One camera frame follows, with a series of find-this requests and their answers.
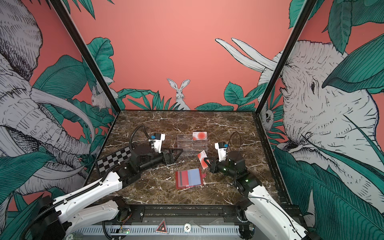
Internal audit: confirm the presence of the white red credit card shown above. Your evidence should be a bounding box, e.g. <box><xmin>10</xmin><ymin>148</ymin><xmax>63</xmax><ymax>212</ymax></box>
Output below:
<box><xmin>193</xmin><ymin>132</ymin><xmax>208</xmax><ymax>141</ymax></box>
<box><xmin>198</xmin><ymin>151</ymin><xmax>208</xmax><ymax>169</ymax></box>

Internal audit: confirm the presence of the clear acrylic compartment organizer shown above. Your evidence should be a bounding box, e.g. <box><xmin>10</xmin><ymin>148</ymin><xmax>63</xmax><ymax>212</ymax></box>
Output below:
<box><xmin>177</xmin><ymin>134</ymin><xmax>208</xmax><ymax>157</ymax></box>

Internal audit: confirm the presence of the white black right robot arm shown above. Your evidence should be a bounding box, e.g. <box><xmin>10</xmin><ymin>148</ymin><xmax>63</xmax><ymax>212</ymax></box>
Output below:
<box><xmin>204</xmin><ymin>151</ymin><xmax>321</xmax><ymax>240</ymax></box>

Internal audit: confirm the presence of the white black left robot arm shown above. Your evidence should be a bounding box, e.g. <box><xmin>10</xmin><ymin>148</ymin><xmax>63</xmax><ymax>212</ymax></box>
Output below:
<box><xmin>20</xmin><ymin>145</ymin><xmax>184</xmax><ymax>240</ymax></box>

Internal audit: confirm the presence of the round white sticker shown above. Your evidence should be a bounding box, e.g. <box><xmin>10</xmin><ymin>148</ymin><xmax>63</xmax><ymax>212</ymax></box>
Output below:
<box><xmin>184</xmin><ymin>223</ymin><xmax>192</xmax><ymax>233</ymax></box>

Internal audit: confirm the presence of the black white checkerboard calibration board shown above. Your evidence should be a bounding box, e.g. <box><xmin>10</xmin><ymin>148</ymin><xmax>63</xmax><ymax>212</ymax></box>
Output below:
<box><xmin>96</xmin><ymin>146</ymin><xmax>131</xmax><ymax>177</ymax></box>

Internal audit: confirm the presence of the red warning triangle sticker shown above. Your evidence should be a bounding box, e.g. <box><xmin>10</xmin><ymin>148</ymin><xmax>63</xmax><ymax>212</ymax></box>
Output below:
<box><xmin>156</xmin><ymin>219</ymin><xmax>169</xmax><ymax>234</ymax></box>

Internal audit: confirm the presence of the white ventilation grille strip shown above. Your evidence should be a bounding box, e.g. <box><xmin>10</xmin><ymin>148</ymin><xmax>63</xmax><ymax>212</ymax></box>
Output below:
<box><xmin>74</xmin><ymin>224</ymin><xmax>241</xmax><ymax>236</ymax></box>

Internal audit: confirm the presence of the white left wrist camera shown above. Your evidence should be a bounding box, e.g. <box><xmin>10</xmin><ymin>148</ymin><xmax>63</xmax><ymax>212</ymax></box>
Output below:
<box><xmin>149</xmin><ymin>133</ymin><xmax>166</xmax><ymax>153</ymax></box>

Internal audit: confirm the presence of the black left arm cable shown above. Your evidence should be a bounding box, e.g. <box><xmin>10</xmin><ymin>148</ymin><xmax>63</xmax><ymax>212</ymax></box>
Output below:
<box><xmin>128</xmin><ymin>124</ymin><xmax>151</xmax><ymax>149</ymax></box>

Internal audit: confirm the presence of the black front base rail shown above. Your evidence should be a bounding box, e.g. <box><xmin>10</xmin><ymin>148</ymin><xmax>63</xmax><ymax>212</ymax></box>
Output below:
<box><xmin>126</xmin><ymin>204</ymin><xmax>246</xmax><ymax>224</ymax></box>

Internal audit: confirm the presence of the black right corner frame post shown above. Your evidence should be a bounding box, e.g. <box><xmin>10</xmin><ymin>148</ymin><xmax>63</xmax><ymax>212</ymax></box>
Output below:
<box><xmin>256</xmin><ymin>0</ymin><xmax>317</xmax><ymax>116</ymax></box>

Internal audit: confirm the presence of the black corner frame post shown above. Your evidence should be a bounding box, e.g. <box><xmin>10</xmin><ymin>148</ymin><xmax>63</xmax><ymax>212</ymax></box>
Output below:
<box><xmin>50</xmin><ymin>0</ymin><xmax>121</xmax><ymax>115</ymax></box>
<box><xmin>256</xmin><ymin>0</ymin><xmax>317</xmax><ymax>116</ymax></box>

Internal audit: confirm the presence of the black left corner frame post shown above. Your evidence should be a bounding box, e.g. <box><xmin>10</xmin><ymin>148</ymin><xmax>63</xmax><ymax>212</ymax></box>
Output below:
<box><xmin>50</xmin><ymin>0</ymin><xmax>121</xmax><ymax>115</ymax></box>

